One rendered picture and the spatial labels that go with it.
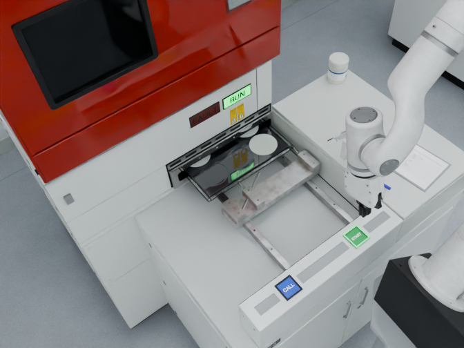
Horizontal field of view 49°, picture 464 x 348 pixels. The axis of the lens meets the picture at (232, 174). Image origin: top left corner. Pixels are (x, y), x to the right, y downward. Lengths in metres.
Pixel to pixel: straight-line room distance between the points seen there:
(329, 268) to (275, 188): 0.37
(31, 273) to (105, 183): 1.28
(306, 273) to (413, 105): 0.58
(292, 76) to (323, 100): 1.55
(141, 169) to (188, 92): 0.32
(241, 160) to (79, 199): 0.56
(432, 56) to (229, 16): 0.55
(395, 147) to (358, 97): 0.78
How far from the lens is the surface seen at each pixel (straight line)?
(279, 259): 1.60
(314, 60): 3.54
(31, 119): 1.27
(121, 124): 1.40
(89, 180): 1.55
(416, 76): 1.17
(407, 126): 1.14
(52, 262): 2.78
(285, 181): 1.73
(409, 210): 1.62
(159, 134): 1.58
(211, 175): 1.73
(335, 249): 1.51
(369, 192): 1.30
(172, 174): 1.72
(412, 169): 1.71
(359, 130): 1.17
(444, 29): 1.16
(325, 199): 1.73
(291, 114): 1.82
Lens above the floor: 2.27
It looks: 52 degrees down
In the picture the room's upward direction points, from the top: 6 degrees counter-clockwise
